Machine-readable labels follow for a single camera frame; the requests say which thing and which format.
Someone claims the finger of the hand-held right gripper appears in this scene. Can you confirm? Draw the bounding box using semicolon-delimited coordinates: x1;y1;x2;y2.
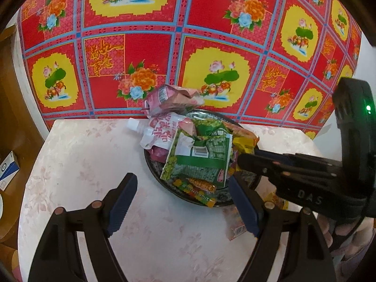
237;152;296;184
254;149;343;167

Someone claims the dark green snack packet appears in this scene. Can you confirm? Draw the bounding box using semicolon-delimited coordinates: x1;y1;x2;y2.
192;117;235;137

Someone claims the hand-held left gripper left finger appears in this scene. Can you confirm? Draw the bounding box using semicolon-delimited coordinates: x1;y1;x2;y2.
28;173;138;282

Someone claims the yellow snack packet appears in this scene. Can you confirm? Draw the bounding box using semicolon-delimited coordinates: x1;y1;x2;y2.
266;192;290;211

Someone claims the red floral printed cloth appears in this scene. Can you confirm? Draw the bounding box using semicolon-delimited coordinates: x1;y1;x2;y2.
16;0;363;140

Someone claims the small pink snack box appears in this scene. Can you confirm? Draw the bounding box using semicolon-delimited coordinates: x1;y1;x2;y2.
224;207;247;240

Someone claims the orange snack packet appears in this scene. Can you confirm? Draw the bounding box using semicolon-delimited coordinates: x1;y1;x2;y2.
220;119;259;147

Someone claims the blue patterned ceramic plate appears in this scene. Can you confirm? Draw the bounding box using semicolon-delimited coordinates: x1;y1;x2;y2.
144;109;260;208

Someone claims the yellow green candy strip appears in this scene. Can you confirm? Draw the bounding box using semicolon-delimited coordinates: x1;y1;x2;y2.
173;177;217;208

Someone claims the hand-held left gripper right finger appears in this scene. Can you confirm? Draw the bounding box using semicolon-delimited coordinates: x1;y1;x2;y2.
228;175;337;282

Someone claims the white and blue box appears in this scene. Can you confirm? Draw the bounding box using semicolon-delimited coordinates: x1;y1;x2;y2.
0;151;20;191

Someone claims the pink jelly pouch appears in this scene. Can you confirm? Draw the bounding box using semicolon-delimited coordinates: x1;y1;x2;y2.
127;113;196;150
143;84;205;116

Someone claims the person's right hand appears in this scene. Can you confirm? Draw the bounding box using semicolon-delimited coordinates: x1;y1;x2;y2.
317;213;376;255

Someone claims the yellow candy packet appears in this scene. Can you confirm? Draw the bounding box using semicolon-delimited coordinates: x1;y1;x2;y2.
232;137;256;156

